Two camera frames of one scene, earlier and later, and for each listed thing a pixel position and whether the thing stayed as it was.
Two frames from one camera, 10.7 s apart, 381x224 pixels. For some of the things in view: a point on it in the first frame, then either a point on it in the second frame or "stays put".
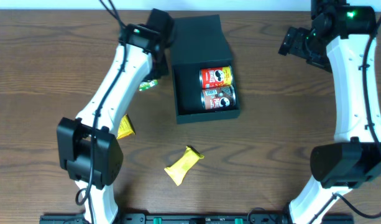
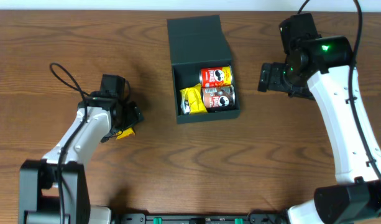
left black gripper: [161, 71] -> [132, 116]
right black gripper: [289, 42] -> [265, 78]
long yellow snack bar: [179, 170] -> [194, 96]
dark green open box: [199, 43] stays put
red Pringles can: [215, 77] stays put
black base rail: [192, 218] stays put
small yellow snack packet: [125, 128] stays put
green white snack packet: [146, 85] -> [185, 106]
